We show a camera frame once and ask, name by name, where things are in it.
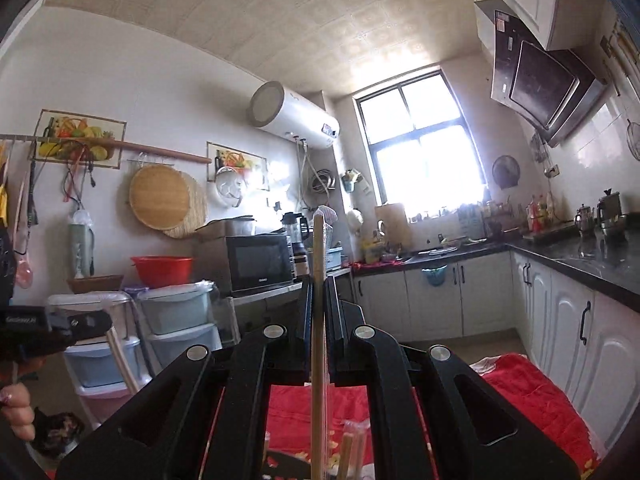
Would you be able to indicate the white blue plastic drawer unit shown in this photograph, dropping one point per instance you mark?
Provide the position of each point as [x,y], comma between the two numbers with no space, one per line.
[175,305]

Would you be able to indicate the round bamboo tray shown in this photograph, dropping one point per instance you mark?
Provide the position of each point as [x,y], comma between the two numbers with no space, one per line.
[160,197]

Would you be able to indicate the white kitchen cabinets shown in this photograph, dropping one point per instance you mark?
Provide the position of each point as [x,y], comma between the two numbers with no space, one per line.
[565,320]

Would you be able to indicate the large fruit wall picture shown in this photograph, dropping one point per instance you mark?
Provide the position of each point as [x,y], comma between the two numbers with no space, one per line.
[75,130]

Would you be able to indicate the red plastic basin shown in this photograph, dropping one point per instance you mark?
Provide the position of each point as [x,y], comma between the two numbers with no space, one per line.
[162,272]

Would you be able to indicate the brown woven basket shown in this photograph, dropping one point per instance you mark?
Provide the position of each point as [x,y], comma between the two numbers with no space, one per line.
[95,284]

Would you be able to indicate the black kitchen countertop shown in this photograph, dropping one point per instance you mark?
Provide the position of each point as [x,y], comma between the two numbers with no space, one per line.
[590,265]

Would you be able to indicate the green hanging bottle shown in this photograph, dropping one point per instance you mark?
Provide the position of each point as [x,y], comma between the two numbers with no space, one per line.
[80,250]

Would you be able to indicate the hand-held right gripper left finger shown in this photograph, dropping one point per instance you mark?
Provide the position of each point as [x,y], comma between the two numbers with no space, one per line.
[306,340]

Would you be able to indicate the white electric water heater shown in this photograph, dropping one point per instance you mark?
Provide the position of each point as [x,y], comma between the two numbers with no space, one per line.
[295,115]

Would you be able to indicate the blue hanging plastic basket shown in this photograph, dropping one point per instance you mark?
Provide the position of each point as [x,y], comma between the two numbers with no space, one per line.
[433,277]

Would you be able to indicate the dark floral cloth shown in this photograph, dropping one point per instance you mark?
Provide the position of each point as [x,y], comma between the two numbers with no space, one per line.
[57,435]

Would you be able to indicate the cardboard box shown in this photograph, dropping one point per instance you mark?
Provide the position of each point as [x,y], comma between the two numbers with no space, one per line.
[225,227]

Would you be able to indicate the white pastel plastic drawer unit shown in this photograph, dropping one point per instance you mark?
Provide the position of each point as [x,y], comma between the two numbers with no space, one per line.
[95,370]

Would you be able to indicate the white metal rack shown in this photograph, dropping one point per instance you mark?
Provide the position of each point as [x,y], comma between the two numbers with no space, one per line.
[280,292]

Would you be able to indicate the small metal kettle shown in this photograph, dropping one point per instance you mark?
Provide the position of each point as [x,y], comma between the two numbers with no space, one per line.
[584,220]

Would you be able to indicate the red floral tablecloth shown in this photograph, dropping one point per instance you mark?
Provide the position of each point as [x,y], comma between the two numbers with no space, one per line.
[510,385]

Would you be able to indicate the bamboo chopstick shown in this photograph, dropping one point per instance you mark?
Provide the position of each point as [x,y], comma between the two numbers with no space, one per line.
[346,455]
[318,260]
[356,455]
[122,360]

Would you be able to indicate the large metal kettle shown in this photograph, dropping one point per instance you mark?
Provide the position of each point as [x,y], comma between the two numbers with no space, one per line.
[611,212]

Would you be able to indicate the round woven straw tray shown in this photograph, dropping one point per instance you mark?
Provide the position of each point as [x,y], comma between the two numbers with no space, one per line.
[200,210]

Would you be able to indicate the dark green plastic utensil basket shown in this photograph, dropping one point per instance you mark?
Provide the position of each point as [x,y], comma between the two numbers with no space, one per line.
[287,467]

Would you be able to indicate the person's left hand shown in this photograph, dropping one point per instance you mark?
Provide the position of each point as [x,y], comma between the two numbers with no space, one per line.
[17,410]

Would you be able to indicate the round wall fan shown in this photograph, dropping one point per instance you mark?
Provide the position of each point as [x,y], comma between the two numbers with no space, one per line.
[506,172]

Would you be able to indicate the row of condiment bottles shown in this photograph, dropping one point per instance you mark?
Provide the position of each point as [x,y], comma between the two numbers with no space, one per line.
[540,215]

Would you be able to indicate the pink plastic ladle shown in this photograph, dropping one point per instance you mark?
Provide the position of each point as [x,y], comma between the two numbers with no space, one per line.
[23,272]

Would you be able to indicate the dark framed window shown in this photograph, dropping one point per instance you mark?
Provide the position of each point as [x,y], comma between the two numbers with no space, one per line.
[425,150]

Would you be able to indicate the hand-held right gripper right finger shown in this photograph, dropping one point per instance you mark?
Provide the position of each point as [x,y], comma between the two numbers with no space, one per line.
[332,340]

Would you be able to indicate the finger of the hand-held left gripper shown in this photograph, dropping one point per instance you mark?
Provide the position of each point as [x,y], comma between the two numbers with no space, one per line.
[80,325]

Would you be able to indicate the black microwave oven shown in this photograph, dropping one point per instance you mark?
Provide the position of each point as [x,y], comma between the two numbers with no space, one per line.
[260,262]

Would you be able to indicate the black blender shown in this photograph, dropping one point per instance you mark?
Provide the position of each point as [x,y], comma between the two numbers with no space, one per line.
[295,230]

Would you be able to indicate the wooden cutting board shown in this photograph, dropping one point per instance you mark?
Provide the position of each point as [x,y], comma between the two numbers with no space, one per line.
[392,222]

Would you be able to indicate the black range hood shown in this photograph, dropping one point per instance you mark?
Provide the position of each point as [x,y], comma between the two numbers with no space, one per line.
[545,85]

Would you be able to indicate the small fruit wall picture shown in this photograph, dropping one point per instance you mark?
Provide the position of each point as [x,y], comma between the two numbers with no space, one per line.
[240,157]

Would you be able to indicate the wooden wall rail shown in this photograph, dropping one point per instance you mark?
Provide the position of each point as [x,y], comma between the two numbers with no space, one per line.
[165,152]

